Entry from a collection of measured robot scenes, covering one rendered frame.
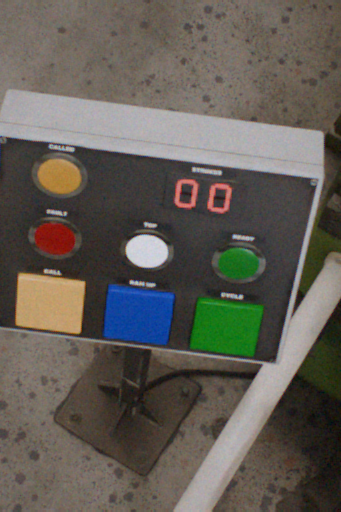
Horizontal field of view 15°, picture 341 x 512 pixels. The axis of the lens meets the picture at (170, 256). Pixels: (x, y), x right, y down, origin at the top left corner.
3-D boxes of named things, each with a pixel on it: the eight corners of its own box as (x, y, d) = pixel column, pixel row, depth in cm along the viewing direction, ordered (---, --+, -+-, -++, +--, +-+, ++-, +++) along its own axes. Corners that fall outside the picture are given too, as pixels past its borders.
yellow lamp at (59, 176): (70, 206, 136) (69, 190, 132) (33, 183, 137) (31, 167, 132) (86, 183, 137) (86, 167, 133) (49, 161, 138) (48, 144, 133)
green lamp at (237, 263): (247, 291, 142) (252, 279, 138) (211, 269, 142) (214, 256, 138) (261, 269, 143) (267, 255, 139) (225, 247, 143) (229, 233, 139)
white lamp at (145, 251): (156, 279, 142) (158, 266, 138) (120, 257, 142) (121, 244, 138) (171, 257, 143) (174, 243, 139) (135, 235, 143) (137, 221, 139)
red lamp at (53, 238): (65, 267, 141) (64, 254, 137) (29, 245, 142) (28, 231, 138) (81, 244, 142) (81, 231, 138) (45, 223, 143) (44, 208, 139)
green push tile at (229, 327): (253, 358, 149) (264, 310, 144) (189, 349, 149) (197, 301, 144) (254, 347, 150) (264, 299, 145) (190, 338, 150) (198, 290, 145)
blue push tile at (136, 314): (167, 346, 148) (175, 298, 144) (102, 337, 148) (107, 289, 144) (168, 335, 150) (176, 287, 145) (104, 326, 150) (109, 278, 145)
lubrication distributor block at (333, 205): (349, 258, 180) (369, 222, 167) (310, 235, 181) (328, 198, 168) (361, 238, 181) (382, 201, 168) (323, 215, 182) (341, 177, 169)
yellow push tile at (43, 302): (80, 335, 148) (85, 286, 144) (15, 326, 148) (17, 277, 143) (82, 324, 150) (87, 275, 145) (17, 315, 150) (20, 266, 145)
